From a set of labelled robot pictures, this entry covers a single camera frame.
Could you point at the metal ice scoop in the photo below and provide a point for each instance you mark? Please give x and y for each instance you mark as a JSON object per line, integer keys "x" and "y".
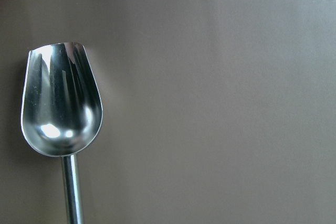
{"x": 61, "y": 111}

